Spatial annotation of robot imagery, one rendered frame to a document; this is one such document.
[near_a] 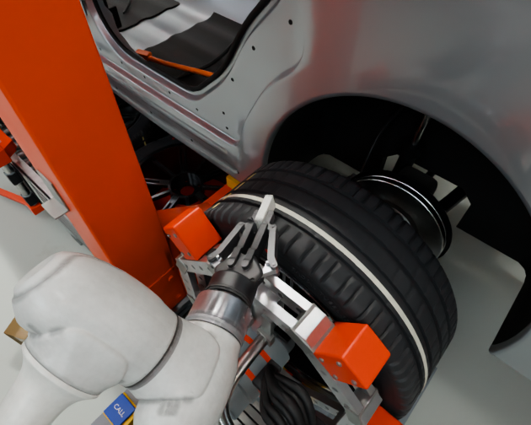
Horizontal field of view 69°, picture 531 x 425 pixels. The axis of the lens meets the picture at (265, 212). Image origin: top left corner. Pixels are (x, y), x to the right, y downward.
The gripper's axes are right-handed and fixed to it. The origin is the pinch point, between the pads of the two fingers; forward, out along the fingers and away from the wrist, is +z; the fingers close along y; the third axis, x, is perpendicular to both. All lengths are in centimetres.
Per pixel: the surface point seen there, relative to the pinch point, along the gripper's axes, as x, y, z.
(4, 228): -73, -186, 46
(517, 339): -45, 51, 9
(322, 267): -5.5, 11.7, -7.1
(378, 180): -20.6, 16.8, 36.3
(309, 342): -12.9, 11.0, -17.6
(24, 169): -39, -154, 58
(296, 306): -11.9, 7.2, -11.7
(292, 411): -20.3, 9.2, -26.6
